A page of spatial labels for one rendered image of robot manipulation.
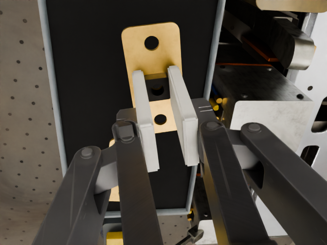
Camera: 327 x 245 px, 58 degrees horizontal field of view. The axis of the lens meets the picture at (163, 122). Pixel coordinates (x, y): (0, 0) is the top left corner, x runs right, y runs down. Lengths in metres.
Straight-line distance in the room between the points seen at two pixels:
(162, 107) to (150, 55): 0.04
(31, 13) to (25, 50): 0.09
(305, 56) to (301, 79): 0.15
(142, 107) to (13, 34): 0.63
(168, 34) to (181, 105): 0.06
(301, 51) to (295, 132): 0.11
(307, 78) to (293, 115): 0.14
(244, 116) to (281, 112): 0.05
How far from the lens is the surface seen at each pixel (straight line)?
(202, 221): 0.56
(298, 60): 0.36
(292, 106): 0.39
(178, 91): 0.17
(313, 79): 0.53
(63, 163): 0.31
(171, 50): 0.21
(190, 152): 0.15
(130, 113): 0.17
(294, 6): 0.37
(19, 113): 0.85
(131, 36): 0.20
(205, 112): 0.16
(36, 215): 1.09
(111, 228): 0.41
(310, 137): 0.59
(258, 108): 0.37
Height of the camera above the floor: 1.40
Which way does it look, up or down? 57 degrees down
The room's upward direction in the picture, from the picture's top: 168 degrees clockwise
